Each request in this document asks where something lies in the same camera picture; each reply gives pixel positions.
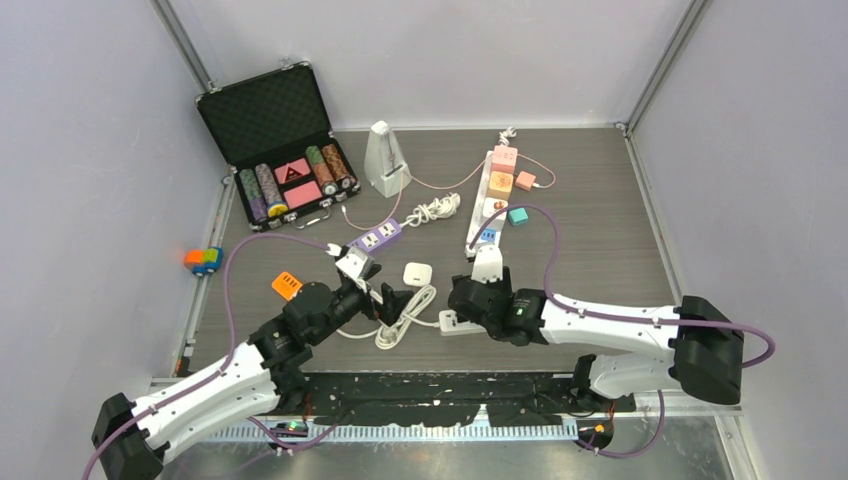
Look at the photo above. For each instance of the tan dragon cube socket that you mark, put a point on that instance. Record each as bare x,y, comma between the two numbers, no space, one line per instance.
500,185

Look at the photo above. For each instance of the purple power strip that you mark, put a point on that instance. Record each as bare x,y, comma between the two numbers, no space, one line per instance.
378,238

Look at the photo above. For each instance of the teal charger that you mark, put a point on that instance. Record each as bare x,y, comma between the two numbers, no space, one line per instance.
518,216

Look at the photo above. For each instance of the orange blue toy car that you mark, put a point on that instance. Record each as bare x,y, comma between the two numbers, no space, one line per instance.
202,262

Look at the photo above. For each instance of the white cube socket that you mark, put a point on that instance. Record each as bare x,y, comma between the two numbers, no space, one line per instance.
490,207

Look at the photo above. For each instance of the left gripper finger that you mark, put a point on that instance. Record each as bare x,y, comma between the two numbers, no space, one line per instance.
392,304
368,270

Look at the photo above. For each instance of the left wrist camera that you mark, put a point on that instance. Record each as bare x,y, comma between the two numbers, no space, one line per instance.
352,264

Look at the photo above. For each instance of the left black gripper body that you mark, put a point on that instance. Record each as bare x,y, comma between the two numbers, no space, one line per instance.
348,301

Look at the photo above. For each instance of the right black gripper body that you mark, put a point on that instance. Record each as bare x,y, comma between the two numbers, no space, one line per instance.
503,286

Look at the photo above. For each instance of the pink cube socket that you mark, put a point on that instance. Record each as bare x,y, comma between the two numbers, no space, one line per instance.
504,159

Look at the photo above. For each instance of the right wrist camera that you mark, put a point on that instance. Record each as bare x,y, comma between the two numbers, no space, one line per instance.
487,264

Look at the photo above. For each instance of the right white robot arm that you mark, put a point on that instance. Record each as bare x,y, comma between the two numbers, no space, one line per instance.
691,347

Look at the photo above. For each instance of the long white colourful power strip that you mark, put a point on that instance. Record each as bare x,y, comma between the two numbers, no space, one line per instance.
492,233

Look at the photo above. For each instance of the white metronome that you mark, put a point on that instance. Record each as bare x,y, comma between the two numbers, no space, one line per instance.
385,165

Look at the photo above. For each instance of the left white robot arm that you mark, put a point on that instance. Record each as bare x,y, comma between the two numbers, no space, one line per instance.
135,439

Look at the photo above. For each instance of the black poker chip case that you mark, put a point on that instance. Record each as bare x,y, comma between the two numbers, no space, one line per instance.
274,131

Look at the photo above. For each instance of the white grey power strip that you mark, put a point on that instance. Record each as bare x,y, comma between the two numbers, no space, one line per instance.
451,325

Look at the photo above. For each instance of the white adapter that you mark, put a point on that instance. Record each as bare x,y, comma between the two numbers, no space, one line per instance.
417,274

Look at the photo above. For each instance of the orange power strip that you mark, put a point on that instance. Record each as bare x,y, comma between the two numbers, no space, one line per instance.
286,285

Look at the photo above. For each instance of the salmon pink charger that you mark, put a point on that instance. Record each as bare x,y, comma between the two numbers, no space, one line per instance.
525,181

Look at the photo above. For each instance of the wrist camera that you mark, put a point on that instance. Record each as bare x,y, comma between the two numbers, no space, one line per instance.
487,264
352,264

